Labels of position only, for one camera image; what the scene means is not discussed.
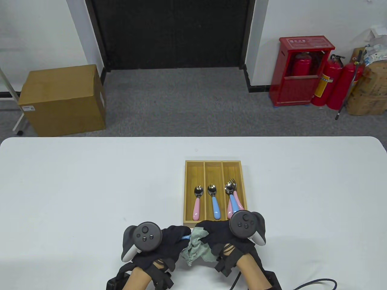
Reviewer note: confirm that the green fish scale cleaning cloth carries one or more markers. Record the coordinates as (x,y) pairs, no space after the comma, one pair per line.
(198,249)

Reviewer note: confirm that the thin black stick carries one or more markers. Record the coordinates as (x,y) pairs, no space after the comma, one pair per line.
(339,111)

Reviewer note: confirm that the person's left forearm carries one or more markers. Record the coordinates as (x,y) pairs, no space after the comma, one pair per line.
(137,279)

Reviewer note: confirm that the black double door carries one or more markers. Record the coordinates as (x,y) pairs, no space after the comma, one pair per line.
(172,33)

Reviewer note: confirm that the black white handheld controller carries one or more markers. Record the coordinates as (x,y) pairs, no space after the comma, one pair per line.
(245,222)
(146,235)

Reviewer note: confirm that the red fire extinguisher cabinet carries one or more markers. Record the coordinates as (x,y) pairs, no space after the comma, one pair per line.
(294,90)

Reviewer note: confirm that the brown cardboard box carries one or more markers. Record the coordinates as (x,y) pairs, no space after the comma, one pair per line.
(60,99)

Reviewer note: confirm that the white plastic bags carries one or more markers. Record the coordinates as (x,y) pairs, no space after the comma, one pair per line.
(376,51)

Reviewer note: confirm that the wooden three-compartment tray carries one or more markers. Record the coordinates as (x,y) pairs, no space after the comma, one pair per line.
(213,175)

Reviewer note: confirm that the red extinguisher yellow label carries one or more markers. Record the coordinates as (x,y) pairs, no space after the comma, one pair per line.
(325,87)

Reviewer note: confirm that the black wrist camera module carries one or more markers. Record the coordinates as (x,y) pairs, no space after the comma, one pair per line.
(225,265)
(163,276)

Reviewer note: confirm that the red extinguisher inside cabinet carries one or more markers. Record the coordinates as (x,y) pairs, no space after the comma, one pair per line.
(301,65)

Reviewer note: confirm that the plain red fire extinguisher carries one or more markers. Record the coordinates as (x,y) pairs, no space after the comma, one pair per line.
(340,87)

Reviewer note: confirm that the person's right hand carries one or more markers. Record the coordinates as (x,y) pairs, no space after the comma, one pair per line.
(220,237)

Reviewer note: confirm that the white stand with caster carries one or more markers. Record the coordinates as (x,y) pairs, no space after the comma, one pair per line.
(18,120)

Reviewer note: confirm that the worn brown carton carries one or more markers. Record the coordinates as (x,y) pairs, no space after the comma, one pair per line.
(369,93)

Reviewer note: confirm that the person's left hand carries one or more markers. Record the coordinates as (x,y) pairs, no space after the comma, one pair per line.
(169,241)

